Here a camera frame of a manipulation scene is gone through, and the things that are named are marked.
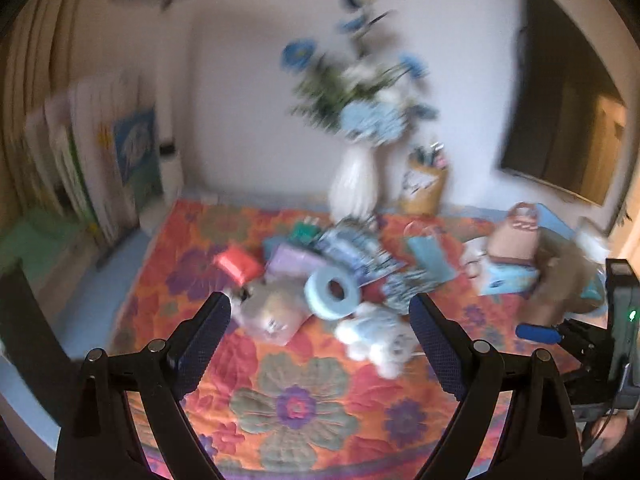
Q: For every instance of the white and blue plush toy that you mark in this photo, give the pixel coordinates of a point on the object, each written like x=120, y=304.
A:
x=372, y=335

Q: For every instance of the brown plush toy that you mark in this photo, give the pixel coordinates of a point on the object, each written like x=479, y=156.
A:
x=565, y=280

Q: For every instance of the blue face mask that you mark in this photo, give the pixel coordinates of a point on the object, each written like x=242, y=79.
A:
x=432, y=260

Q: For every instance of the green small packet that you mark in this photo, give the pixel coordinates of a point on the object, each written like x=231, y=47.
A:
x=306, y=232

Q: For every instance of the red soft packet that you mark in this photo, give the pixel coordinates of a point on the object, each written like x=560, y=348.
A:
x=237, y=264

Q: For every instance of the light blue tape roll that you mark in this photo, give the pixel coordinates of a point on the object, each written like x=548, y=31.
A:
x=320, y=305

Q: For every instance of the white ribbed vase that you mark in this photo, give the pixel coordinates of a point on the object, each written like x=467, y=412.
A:
x=356, y=185

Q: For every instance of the floral quilted blanket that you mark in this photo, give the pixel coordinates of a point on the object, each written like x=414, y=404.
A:
x=300, y=410

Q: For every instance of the row of upright books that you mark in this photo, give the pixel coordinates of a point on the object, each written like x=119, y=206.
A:
x=100, y=160

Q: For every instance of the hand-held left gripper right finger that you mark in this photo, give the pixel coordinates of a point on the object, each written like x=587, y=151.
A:
x=437, y=350

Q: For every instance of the beige curtain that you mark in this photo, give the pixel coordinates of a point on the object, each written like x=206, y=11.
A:
x=35, y=60

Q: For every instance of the person's right forearm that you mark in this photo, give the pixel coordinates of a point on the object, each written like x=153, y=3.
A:
x=620, y=435

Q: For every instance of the light blue flat board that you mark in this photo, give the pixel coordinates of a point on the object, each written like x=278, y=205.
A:
x=555, y=220

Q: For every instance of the purple soft packet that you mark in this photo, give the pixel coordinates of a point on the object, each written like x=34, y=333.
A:
x=292, y=262

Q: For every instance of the blue and white flower bouquet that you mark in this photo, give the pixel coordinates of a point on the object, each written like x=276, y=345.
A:
x=367, y=95

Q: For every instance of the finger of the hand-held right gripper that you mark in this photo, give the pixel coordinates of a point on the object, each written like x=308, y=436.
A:
x=590, y=385
x=537, y=333

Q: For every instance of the dark wall television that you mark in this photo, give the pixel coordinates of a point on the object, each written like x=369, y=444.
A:
x=555, y=100

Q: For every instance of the wooden pen holder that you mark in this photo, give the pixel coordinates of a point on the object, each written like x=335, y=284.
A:
x=424, y=187

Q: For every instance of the light blue tissue pack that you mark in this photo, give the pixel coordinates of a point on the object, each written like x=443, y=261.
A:
x=507, y=277

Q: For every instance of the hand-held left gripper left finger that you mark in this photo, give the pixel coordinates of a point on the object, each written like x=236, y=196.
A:
x=205, y=345

